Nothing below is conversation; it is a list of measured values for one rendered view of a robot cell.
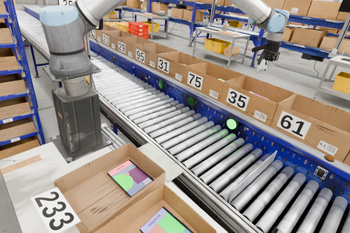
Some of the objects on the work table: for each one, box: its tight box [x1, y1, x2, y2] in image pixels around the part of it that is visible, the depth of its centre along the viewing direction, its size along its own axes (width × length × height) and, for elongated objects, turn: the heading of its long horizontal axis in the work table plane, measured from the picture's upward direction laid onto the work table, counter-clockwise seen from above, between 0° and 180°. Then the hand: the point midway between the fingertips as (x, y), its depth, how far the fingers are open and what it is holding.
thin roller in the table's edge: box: [105, 126, 126, 145], centre depth 131 cm, size 2×28×2 cm, turn 35°
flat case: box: [107, 160, 154, 198], centre depth 101 cm, size 14×19×2 cm
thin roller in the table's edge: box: [102, 128, 123, 147], centre depth 130 cm, size 2×28×2 cm, turn 35°
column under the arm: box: [50, 85, 113, 164], centre depth 116 cm, size 26×26×33 cm
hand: (260, 70), depth 136 cm, fingers open, 10 cm apart
